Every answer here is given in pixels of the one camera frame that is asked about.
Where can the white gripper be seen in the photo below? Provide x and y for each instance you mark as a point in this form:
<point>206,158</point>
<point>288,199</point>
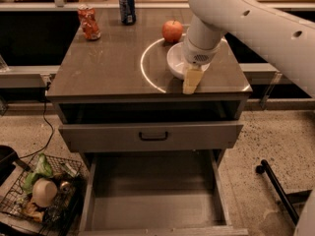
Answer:
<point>198,54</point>

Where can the white ceramic bowl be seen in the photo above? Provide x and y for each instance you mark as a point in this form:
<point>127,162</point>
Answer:
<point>177,63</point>

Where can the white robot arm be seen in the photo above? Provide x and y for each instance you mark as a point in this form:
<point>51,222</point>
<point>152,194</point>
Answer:
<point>286,138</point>

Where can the blue pepsi can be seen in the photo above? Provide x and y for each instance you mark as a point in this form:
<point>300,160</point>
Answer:
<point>127,12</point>

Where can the crushed orange soda can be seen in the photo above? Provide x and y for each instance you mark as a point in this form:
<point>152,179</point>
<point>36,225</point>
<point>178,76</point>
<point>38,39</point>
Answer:
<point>88,23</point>

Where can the small silver can in basket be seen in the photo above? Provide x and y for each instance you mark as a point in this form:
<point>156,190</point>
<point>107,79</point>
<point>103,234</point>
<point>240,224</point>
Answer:
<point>64,186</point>

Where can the red apple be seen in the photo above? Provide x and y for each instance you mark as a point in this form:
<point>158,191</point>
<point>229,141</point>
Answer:
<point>172,31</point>

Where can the grey metal drawer cabinet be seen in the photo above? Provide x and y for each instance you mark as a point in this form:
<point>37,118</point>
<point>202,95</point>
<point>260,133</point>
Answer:
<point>108,91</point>

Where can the black metal chair leg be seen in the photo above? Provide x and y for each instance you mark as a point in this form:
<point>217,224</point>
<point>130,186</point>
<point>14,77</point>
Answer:
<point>288,200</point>

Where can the green chip bag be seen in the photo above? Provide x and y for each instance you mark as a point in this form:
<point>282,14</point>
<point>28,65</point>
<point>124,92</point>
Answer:
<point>42,169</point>

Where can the beige cup in basket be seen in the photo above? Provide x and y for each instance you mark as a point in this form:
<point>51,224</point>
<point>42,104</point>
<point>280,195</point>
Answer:
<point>43,192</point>

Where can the black drawer handle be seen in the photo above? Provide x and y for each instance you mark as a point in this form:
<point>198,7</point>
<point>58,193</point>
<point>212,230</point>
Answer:
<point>153,137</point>

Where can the black wire basket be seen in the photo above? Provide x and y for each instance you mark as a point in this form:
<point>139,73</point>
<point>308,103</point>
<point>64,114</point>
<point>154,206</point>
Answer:
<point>55,220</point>

